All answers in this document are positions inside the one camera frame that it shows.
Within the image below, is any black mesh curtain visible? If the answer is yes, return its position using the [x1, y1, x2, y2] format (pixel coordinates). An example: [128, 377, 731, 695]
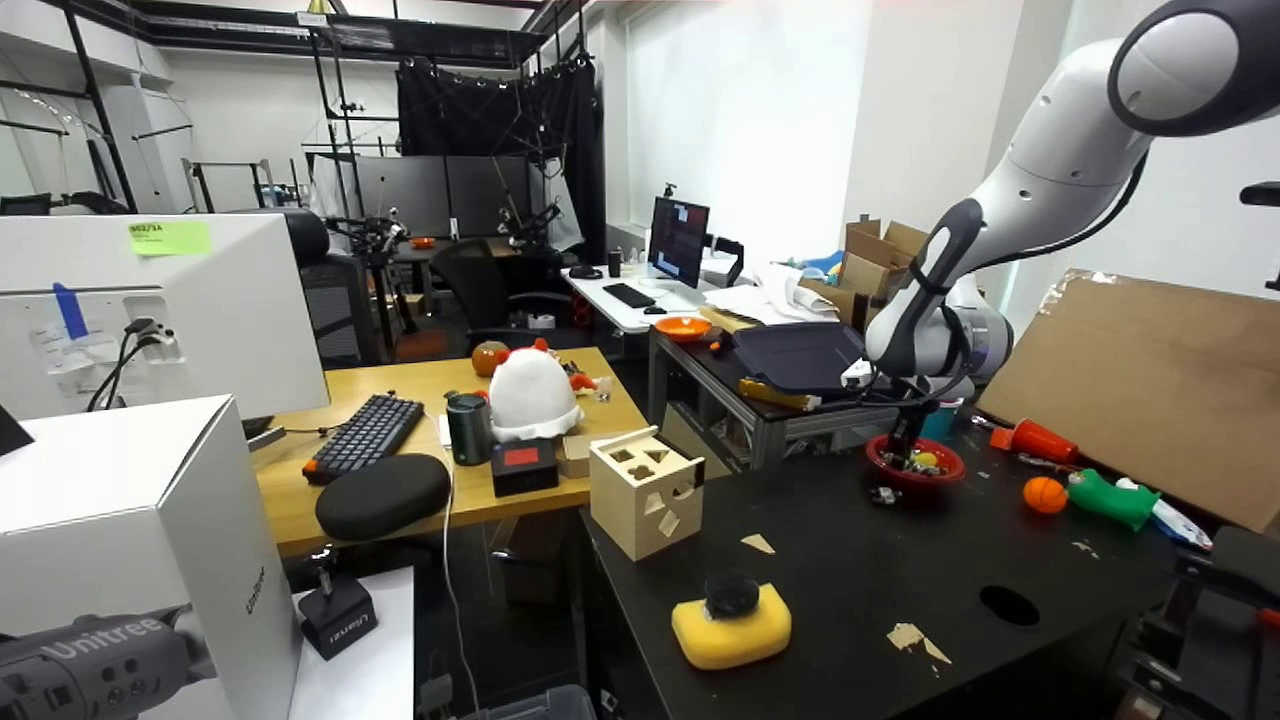
[390, 52, 608, 261]

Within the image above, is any navy plastic storage bin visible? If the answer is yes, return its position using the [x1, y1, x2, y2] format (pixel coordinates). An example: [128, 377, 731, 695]
[727, 322, 870, 399]

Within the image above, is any brown wooden brush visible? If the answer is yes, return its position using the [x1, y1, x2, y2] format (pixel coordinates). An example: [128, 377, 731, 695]
[736, 377, 829, 420]

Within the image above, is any orange pumpkin ball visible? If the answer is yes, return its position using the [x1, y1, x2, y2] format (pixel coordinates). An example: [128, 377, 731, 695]
[468, 335, 515, 383]

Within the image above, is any white hard hat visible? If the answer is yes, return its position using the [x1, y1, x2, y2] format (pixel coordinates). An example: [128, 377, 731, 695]
[482, 335, 604, 444]

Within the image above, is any teal cup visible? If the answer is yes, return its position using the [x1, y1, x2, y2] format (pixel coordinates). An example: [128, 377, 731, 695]
[917, 399, 967, 444]

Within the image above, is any small black keyboard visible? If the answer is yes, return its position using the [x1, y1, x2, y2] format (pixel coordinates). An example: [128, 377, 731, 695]
[600, 280, 668, 322]

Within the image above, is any large white cardboard box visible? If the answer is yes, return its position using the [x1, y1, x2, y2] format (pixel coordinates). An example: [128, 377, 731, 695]
[0, 394, 301, 720]

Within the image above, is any blue tape strip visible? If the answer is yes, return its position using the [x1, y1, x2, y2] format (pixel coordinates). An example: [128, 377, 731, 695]
[47, 276, 90, 343]

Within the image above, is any white blue tube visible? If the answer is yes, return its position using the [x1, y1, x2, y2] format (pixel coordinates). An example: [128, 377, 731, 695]
[1143, 493, 1219, 558]

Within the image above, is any black cable bundle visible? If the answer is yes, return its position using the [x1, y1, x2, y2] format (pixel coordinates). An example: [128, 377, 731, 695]
[83, 313, 180, 413]

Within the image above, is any small orange ball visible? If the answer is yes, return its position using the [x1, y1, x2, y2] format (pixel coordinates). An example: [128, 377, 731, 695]
[1018, 471, 1073, 521]

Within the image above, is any black padded cushion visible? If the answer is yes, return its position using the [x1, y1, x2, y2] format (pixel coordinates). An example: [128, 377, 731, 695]
[312, 453, 454, 545]

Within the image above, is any wooden desk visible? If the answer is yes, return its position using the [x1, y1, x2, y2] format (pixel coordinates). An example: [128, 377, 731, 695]
[242, 343, 655, 560]

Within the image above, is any yellow tape dispenser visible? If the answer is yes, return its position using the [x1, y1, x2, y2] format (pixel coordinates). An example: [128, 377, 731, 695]
[668, 581, 795, 672]

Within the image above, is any grey metal cart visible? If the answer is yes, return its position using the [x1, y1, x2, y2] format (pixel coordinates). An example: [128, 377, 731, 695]
[645, 334, 1007, 477]

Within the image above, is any black box red label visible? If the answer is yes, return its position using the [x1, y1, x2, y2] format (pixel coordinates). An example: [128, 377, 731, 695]
[487, 435, 563, 500]

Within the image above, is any small black cup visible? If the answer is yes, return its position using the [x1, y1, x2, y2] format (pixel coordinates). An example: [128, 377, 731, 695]
[701, 570, 761, 623]

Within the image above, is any orange-handled black clamp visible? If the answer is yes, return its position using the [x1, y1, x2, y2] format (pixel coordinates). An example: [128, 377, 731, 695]
[1157, 551, 1280, 644]

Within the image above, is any dark green mug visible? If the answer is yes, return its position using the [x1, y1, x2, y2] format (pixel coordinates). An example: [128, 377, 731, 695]
[441, 383, 501, 469]

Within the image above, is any grey Unitree device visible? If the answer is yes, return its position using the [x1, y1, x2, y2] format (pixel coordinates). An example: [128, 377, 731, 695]
[0, 610, 218, 720]

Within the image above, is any black stand base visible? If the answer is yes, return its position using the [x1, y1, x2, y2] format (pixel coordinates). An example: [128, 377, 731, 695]
[293, 537, 383, 666]

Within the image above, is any thin white cable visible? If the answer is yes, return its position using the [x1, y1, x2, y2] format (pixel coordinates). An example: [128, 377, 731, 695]
[436, 493, 487, 720]

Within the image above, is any orange plastic toy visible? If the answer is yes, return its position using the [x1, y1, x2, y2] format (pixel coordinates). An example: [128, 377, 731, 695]
[984, 415, 1083, 471]

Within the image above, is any orange bowl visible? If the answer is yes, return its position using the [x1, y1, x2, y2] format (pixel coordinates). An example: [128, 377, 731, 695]
[650, 313, 723, 357]

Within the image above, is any black office chair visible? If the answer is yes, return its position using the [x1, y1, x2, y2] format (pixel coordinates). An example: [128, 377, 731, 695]
[426, 236, 593, 357]
[281, 208, 390, 373]

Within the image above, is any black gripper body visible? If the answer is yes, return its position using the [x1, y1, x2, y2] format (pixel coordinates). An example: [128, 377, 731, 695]
[886, 377, 950, 420]

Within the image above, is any white desk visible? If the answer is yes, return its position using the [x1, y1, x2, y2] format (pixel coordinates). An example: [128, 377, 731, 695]
[563, 261, 835, 341]

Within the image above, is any red bowl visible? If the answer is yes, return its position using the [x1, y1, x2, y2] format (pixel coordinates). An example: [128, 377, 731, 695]
[861, 432, 967, 505]

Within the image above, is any black keyboard orange edge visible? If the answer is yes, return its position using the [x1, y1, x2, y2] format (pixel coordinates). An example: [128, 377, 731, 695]
[301, 389, 426, 489]

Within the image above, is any computer monitor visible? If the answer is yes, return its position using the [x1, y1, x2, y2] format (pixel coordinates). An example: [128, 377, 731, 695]
[645, 193, 715, 291]

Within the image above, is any green sticky note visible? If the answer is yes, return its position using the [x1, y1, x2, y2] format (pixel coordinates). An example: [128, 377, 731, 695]
[123, 218, 218, 264]

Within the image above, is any open cardboard box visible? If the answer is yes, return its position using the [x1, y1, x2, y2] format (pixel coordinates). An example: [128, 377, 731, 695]
[835, 212, 935, 306]

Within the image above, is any white case with green note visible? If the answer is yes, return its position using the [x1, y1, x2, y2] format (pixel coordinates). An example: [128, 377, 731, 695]
[0, 208, 335, 420]

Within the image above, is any wooden shape sorter box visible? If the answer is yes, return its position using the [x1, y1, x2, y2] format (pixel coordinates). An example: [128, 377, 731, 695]
[583, 425, 713, 566]

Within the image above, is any brown cardboard board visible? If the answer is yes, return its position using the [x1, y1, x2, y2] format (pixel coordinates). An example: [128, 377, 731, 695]
[971, 267, 1280, 542]

